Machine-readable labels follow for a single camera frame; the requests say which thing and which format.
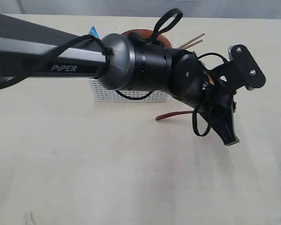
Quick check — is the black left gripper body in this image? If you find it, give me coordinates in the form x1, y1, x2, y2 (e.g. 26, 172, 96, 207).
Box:
193, 79, 236, 124

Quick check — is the brown wooden spoon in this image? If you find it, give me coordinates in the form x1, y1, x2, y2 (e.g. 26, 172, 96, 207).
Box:
155, 111, 193, 121

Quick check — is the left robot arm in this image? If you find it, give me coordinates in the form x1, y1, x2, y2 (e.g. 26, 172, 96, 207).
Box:
0, 9, 239, 146

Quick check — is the lower wooden chopstick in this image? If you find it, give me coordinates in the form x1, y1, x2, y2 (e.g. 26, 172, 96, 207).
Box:
182, 39, 203, 50

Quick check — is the wooden chopstick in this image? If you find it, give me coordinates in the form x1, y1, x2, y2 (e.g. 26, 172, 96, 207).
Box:
178, 33, 205, 49
182, 39, 203, 50

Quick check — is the upper wooden chopstick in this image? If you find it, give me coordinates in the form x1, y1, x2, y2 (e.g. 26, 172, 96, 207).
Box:
178, 33, 205, 49

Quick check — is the brown wooden bowl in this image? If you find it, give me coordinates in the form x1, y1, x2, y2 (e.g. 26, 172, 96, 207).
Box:
121, 29, 172, 48

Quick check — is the white perforated plastic basket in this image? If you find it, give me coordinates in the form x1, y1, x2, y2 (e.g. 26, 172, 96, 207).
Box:
87, 76, 170, 104

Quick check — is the blue snack bag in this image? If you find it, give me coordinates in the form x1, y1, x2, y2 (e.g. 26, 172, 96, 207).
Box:
89, 26, 100, 39

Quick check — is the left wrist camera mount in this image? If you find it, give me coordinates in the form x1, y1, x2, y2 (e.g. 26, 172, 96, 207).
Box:
211, 45, 266, 91

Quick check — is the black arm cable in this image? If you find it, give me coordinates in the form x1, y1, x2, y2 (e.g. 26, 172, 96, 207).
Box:
43, 8, 228, 138

